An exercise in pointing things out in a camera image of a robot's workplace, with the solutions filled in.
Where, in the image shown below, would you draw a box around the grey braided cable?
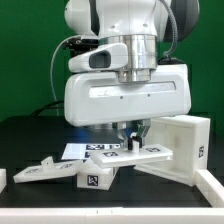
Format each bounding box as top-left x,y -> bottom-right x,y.
159,0 -> 179,59

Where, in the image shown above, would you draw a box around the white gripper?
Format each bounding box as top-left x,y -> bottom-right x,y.
64,64 -> 191,148

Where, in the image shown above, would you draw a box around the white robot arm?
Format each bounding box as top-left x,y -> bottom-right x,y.
64,0 -> 199,149

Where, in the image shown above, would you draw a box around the black camera stand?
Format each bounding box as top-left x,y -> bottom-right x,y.
62,36 -> 98,57

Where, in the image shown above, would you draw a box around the white cabinet top block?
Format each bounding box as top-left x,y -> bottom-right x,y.
77,159 -> 118,190

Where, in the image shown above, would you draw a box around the white cabinet body box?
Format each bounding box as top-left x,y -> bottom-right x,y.
135,115 -> 210,186

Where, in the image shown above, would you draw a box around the white table border rail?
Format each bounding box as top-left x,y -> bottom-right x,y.
0,170 -> 224,224

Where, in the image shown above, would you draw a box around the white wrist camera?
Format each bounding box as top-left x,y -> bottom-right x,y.
68,43 -> 128,73

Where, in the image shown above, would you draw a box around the black floor cables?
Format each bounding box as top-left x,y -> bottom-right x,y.
30,99 -> 66,118

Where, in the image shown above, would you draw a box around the white tag sheet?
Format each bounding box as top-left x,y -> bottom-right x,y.
62,143 -> 120,160

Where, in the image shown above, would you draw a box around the white door panel with tags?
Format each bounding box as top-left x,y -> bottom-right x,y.
90,144 -> 173,168

